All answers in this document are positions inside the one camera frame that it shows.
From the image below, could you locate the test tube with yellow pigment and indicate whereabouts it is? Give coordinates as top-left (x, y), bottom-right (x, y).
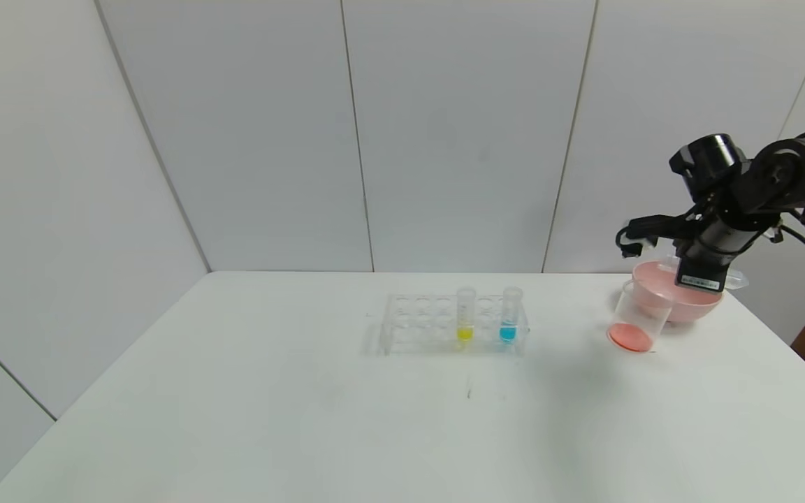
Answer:
top-left (456, 286), bottom-right (477, 344)

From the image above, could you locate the test tube with red pigment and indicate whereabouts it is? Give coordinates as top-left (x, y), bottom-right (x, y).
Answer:
top-left (655, 254), bottom-right (750, 291)

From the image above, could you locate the clear acrylic test tube rack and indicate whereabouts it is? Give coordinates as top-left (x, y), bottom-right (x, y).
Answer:
top-left (364, 292), bottom-right (531, 358)

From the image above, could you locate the test tube with blue pigment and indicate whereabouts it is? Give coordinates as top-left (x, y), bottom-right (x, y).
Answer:
top-left (500, 286), bottom-right (523, 344)

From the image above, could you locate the clear plastic measuring cup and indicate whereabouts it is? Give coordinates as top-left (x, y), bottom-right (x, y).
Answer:
top-left (607, 279), bottom-right (675, 354)

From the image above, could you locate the pink bowl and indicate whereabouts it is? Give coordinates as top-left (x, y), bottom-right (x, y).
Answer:
top-left (631, 259), bottom-right (724, 325)

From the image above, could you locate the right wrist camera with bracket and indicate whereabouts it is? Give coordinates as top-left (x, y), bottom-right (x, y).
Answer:
top-left (615, 214), bottom-right (697, 258)

